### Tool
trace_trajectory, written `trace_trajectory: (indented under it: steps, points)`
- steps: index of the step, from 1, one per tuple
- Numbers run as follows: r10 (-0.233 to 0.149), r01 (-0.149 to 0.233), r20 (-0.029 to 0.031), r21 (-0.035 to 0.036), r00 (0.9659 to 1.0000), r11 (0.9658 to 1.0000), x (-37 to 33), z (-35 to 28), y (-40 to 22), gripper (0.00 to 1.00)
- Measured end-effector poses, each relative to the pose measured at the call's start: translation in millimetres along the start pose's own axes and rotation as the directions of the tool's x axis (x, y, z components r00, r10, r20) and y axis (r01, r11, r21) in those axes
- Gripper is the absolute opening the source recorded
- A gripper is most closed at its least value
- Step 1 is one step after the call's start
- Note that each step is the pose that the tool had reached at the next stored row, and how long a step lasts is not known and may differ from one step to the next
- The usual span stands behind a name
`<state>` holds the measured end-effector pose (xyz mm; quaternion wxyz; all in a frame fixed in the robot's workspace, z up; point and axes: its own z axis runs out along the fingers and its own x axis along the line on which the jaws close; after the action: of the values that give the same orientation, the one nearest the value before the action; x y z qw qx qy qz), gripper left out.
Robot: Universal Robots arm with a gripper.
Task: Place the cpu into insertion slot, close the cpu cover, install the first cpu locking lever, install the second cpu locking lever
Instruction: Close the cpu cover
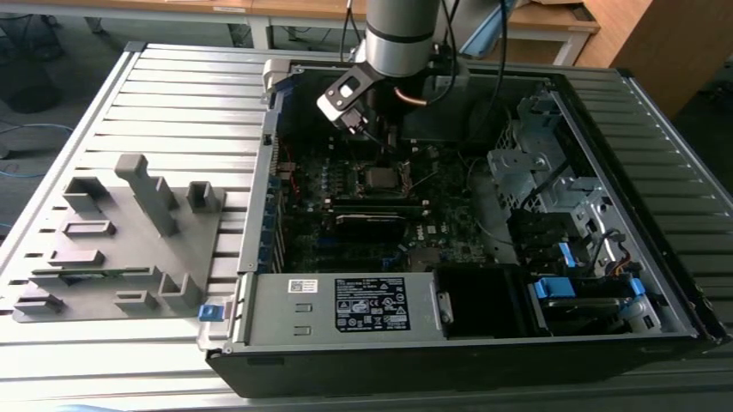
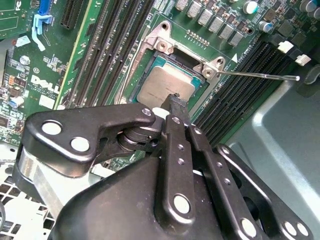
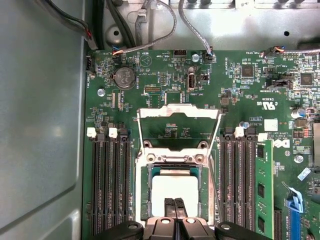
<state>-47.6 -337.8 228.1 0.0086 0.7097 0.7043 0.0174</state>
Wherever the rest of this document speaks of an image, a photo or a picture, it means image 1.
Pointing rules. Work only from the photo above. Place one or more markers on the green motherboard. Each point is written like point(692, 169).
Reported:
point(459, 214)

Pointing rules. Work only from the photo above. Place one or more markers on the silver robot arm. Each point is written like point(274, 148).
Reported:
point(401, 38)

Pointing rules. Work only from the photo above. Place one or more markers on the blue case latch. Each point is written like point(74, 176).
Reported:
point(210, 313)

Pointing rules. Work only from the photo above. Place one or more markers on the dark chipset heatsink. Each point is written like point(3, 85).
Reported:
point(425, 256)

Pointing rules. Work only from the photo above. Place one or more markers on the wooden cabinet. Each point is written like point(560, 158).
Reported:
point(676, 51)

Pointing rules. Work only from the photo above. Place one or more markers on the silver white wrist camera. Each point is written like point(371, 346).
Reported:
point(333, 107)

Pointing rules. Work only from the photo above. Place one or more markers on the black hard disk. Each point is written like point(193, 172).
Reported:
point(579, 315)

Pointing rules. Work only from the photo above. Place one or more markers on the silver CPU green board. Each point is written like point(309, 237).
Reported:
point(383, 178)

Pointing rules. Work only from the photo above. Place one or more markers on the grey power supply unit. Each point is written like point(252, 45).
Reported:
point(269, 309)

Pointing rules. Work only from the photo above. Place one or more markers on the green RAM stick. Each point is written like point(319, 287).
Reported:
point(86, 276)

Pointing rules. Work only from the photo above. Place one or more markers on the round black bin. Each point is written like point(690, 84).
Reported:
point(31, 98)

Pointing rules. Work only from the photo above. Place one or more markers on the black RAM slot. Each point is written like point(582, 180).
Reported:
point(349, 210)
point(349, 201)

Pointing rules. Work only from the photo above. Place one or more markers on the wooden desk white frame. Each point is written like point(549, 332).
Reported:
point(551, 21)
point(116, 4)

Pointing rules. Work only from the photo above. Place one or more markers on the silver port block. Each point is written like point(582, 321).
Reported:
point(286, 168)

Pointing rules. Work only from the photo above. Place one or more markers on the black PC case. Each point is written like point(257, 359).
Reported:
point(401, 373)

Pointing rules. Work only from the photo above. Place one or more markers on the black plastic fan housing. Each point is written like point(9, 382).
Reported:
point(481, 304)

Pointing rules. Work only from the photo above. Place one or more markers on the black graphics card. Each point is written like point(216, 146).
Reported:
point(369, 232)

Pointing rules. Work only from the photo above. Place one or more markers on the grey parts rack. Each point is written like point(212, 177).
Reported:
point(132, 257)

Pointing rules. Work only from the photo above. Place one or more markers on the silver metal drive cage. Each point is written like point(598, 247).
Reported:
point(509, 163)

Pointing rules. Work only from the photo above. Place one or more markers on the metal CPU socket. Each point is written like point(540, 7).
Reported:
point(408, 176)

